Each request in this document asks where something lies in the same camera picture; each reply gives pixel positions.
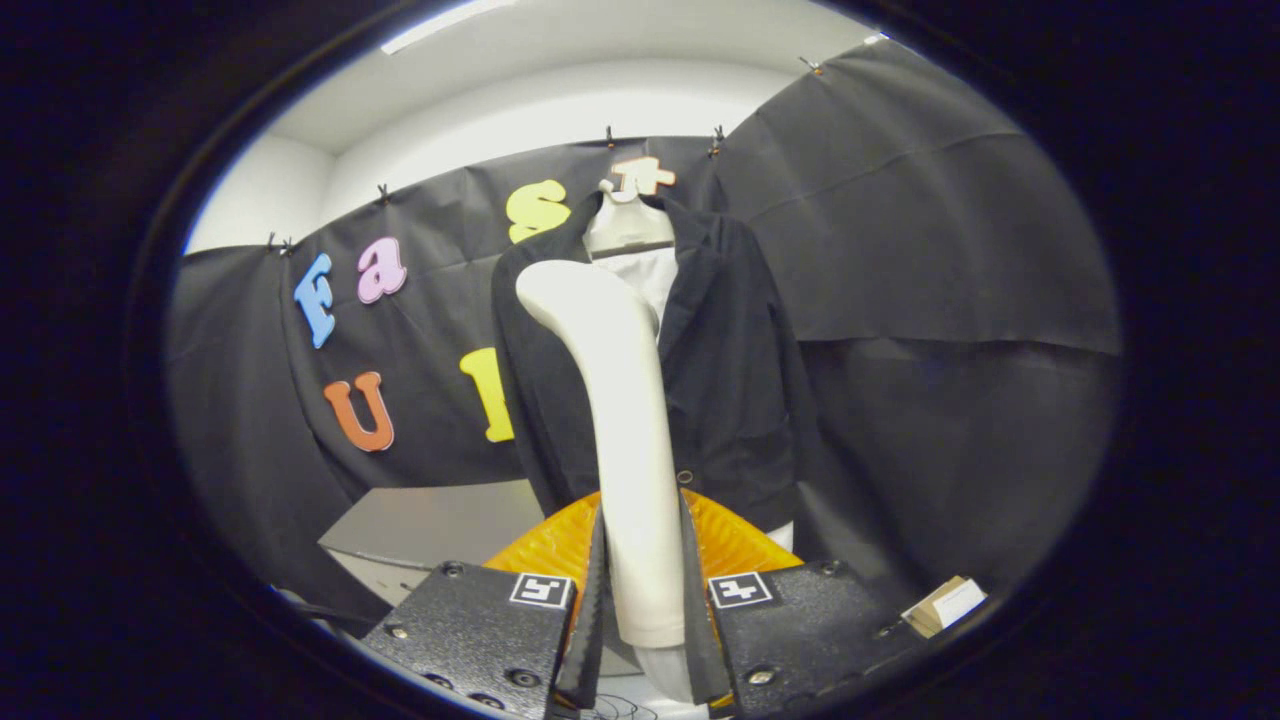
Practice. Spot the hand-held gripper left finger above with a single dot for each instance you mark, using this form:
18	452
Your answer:
592	620

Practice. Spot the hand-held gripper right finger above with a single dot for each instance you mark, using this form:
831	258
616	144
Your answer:
700	630

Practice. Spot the white garment steamer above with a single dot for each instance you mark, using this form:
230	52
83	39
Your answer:
630	450

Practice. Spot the black jacket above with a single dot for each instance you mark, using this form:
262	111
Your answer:
730	380

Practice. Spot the grey cabinet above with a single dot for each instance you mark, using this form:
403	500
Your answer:
430	525

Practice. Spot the small cardboard box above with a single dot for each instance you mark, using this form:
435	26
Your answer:
945	605

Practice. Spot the black backdrop cloth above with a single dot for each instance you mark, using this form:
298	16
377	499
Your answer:
950	450

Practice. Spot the white mannequin on stand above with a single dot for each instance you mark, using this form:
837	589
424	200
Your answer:
625	225

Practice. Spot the ceiling light panel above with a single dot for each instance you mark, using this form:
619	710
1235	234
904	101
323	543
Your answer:
445	25

